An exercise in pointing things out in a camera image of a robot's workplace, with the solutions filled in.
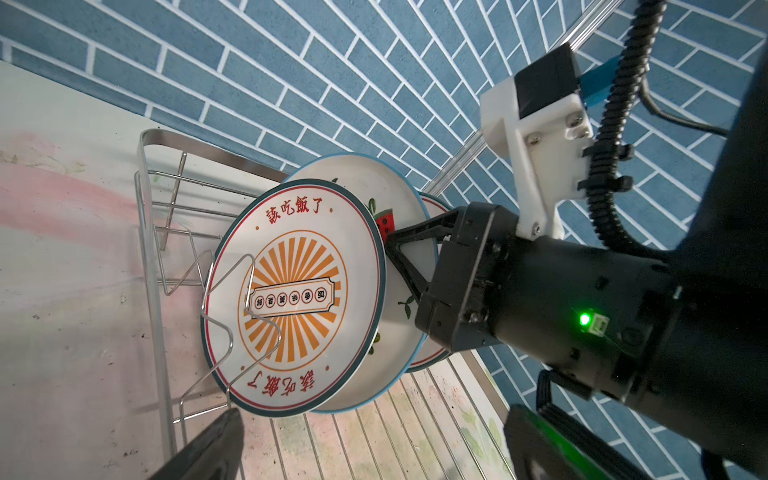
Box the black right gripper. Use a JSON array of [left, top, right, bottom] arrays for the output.
[[384, 202, 520, 352]]

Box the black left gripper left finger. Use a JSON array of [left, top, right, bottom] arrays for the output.
[[150, 409, 245, 480]]

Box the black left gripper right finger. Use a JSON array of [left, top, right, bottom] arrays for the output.
[[504, 404, 648, 479]]

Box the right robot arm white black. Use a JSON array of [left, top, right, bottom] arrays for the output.
[[385, 66, 767, 479]]

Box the watermelon print plate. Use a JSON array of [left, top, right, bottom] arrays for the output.
[[288, 153, 429, 414]]

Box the red rim white plate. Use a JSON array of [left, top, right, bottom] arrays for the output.
[[404, 191, 457, 374]]

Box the sunburst red text plate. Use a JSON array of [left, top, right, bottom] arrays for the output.
[[201, 179, 387, 418]]

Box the metal wire dish rack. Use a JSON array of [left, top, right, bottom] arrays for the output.
[[133, 127, 517, 480]]

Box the black corrugated cable conduit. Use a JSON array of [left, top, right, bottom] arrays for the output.
[[578, 0, 673, 253]]

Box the aluminium corner post right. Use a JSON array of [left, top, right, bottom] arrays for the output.
[[422, 1, 621, 197]]

